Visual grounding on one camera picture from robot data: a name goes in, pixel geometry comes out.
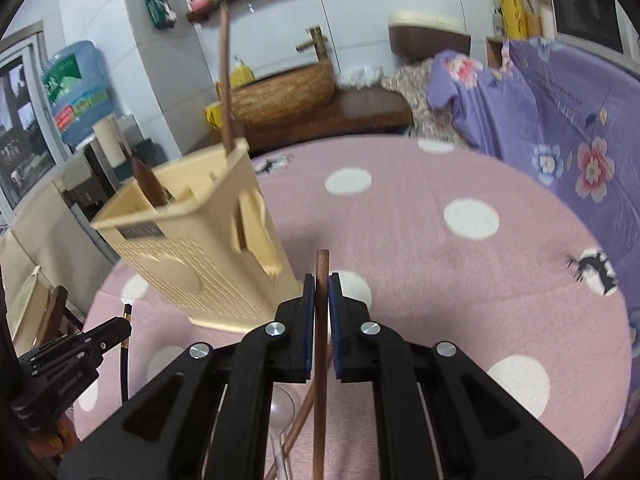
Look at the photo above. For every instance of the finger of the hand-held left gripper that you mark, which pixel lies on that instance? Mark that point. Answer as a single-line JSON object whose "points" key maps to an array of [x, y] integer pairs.
{"points": [[107, 335]]}

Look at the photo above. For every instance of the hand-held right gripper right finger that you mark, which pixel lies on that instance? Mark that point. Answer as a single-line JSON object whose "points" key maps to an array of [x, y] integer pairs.
{"points": [[334, 325]]}

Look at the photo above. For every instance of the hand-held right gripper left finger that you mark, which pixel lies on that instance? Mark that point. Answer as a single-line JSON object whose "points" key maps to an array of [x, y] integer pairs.
{"points": [[308, 325]]}

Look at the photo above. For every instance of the black chopstick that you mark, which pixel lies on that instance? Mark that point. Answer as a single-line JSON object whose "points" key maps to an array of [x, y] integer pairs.
{"points": [[123, 375]]}

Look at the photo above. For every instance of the brown wooden chopstick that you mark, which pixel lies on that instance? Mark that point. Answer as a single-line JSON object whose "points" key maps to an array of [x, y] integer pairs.
{"points": [[225, 85], [300, 412], [320, 410]]}

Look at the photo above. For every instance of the clear plastic spoon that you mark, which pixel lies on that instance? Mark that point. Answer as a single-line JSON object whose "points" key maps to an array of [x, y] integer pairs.
{"points": [[282, 410]]}

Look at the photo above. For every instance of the beige plastic utensil holder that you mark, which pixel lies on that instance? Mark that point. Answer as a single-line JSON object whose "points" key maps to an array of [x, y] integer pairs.
{"points": [[200, 260]]}

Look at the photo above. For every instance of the person's left hand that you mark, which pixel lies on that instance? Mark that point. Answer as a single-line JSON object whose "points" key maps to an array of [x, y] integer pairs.
{"points": [[52, 440]]}

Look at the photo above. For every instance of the wooden chair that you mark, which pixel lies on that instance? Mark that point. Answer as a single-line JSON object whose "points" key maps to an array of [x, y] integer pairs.
{"points": [[45, 310]]}

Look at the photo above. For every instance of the pink polka-dot tablecloth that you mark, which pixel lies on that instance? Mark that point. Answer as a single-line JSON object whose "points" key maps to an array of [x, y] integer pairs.
{"points": [[425, 285]]}

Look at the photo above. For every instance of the grey water dispenser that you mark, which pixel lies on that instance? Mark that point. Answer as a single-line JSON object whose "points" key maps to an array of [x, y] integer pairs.
{"points": [[75, 172]]}

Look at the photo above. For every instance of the white paper cup stack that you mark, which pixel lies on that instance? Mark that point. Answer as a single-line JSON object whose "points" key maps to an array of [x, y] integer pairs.
{"points": [[110, 140]]}

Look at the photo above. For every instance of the dark wooden counter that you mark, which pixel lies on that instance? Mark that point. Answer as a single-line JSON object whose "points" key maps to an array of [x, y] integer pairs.
{"points": [[350, 110]]}

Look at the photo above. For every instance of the window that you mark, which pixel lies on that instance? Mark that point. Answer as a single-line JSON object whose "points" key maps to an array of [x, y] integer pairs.
{"points": [[25, 125]]}

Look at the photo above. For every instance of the yellow cup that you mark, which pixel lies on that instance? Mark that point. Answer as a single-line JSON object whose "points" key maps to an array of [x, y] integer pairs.
{"points": [[214, 116]]}

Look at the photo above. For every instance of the wicker wash basin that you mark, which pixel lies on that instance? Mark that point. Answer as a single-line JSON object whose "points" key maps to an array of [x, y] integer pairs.
{"points": [[280, 95]]}

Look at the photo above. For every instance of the beige floral cloth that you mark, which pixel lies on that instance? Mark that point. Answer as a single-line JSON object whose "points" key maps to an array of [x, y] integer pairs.
{"points": [[415, 95]]}

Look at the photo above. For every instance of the blue water bottle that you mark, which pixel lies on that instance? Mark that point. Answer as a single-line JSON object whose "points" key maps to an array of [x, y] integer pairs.
{"points": [[75, 90]]}

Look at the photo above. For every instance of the white plastic bag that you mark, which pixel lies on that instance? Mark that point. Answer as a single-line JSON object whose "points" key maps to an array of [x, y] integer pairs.
{"points": [[360, 76]]}

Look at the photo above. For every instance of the yellow soap bottle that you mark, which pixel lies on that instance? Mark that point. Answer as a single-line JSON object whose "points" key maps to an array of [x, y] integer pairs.
{"points": [[241, 74]]}

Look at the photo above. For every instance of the bamboo-style faucet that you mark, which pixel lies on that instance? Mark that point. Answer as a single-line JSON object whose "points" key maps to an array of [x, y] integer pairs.
{"points": [[314, 42]]}

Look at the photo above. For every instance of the purple floral cloth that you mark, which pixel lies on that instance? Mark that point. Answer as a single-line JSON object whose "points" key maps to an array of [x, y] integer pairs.
{"points": [[550, 125]]}

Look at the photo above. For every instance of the brown rice cooker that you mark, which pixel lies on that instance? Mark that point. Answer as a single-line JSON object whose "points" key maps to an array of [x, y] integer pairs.
{"points": [[430, 35]]}

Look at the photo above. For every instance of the green hanging packet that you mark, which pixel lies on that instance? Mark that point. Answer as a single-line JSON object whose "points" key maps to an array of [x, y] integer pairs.
{"points": [[161, 10]]}

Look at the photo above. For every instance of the pink sponge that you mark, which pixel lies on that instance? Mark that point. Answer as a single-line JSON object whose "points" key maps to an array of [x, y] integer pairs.
{"points": [[201, 3]]}

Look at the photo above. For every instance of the small white bottle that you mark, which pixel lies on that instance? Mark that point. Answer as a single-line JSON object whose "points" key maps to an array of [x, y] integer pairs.
{"points": [[498, 22]]}

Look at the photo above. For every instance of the yellow wrap roll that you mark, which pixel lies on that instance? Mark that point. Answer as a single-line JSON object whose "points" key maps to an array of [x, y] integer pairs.
{"points": [[510, 0]]}

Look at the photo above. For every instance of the white microwave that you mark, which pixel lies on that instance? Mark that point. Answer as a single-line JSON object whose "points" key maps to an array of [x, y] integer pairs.
{"points": [[585, 15]]}

